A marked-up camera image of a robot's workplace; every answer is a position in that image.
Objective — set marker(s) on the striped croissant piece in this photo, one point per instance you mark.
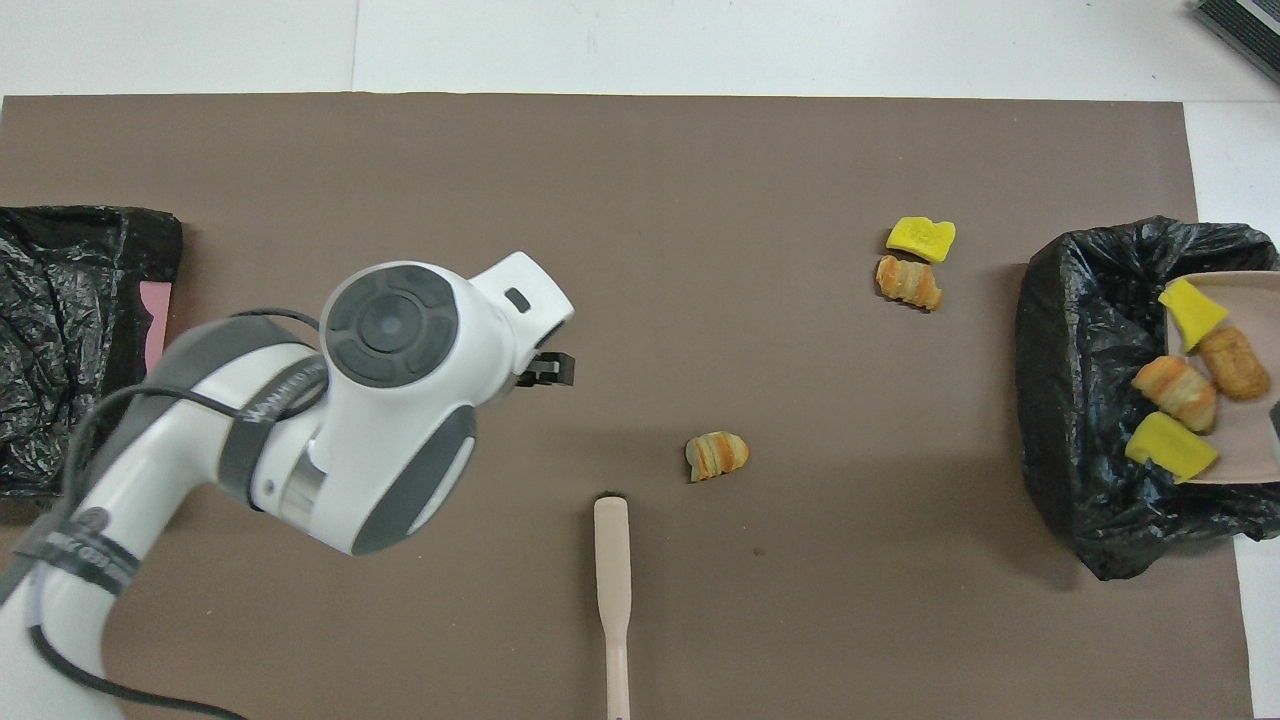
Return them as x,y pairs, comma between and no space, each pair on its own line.
716,455
908,282

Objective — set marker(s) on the beige brush with black bristles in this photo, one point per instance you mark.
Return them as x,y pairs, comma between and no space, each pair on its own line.
612,570

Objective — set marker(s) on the notched yellow sponge piece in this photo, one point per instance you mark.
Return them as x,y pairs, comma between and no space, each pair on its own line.
1170,447

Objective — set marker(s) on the pale-ended croissant piece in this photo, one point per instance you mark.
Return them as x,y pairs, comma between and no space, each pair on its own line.
1178,392

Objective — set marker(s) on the yellow sponge wedge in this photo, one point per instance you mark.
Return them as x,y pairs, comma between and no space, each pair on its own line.
1190,312

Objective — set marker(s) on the brown bun piece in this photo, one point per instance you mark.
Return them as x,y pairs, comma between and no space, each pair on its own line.
1235,362

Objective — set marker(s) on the beige plastic dustpan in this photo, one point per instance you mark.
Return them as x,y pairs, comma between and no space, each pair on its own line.
1245,425

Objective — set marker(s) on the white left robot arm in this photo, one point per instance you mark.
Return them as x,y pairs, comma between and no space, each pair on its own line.
400,420

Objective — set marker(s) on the pink bin box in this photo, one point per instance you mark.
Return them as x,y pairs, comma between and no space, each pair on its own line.
155,320

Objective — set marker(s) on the black plastic trash bag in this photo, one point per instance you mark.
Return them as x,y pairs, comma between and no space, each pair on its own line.
1080,400
70,300

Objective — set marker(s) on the brown table mat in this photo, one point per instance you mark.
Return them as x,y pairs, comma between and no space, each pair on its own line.
700,180

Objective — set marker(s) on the dark grey ribbed object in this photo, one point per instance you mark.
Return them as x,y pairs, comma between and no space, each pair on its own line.
1250,30

